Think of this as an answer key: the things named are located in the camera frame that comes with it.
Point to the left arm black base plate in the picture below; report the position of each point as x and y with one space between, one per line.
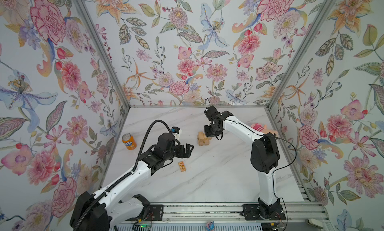
150 213

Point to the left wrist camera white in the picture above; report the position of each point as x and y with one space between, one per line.
176 131

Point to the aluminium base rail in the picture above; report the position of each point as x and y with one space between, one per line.
296 212

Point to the small colourful object on rail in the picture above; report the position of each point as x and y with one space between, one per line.
210 226

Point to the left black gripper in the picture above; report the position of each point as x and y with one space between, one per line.
188 152

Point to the orange soda can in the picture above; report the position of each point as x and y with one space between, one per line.
129 141

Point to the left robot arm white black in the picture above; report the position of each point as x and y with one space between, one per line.
115 203

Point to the pink plush doll toy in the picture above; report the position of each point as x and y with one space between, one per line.
263 129

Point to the plain wood block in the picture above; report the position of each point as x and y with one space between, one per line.
201 136

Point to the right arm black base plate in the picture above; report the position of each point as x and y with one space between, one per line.
255 212

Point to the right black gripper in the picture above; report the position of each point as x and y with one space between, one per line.
207 134

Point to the white object bottom right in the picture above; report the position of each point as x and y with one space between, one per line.
315 223

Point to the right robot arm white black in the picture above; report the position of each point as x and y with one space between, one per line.
264 155

